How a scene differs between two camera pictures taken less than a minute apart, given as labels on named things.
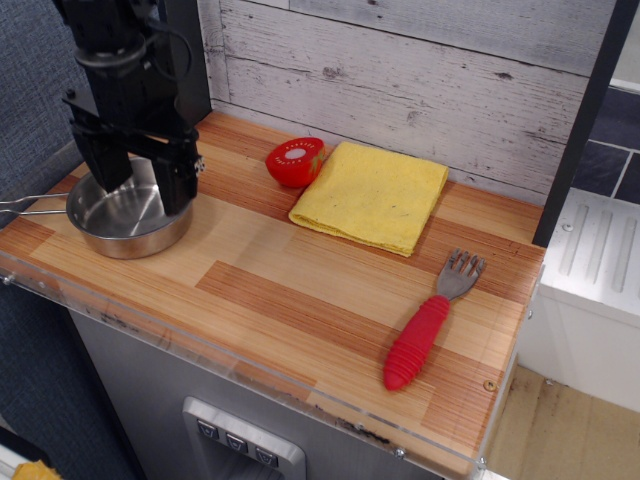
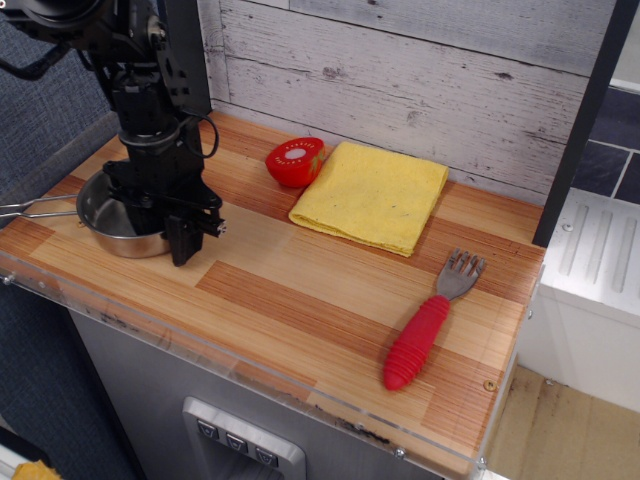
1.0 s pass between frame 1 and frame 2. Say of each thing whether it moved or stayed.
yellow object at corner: stayed
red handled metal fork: stayed
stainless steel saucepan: stayed
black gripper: moved
